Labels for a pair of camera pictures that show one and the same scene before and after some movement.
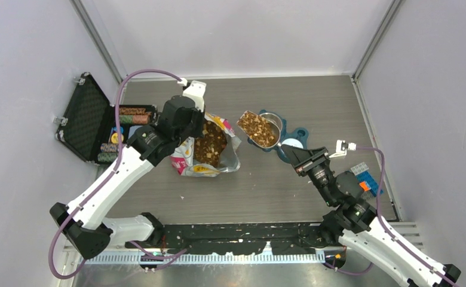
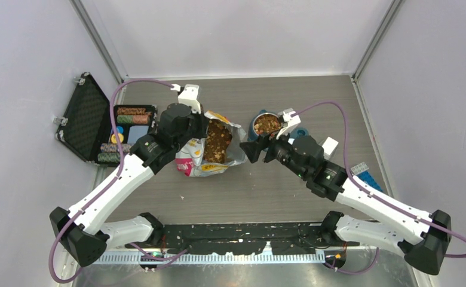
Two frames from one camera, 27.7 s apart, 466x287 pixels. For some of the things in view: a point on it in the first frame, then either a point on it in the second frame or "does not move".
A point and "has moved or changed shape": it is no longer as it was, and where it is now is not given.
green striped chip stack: (106, 156) does not move
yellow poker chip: (115, 137) does not move
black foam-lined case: (88, 126) does not move
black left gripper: (199, 132) does not move
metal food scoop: (260, 130) -> (328, 147)
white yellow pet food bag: (215, 152) has moved or changed shape
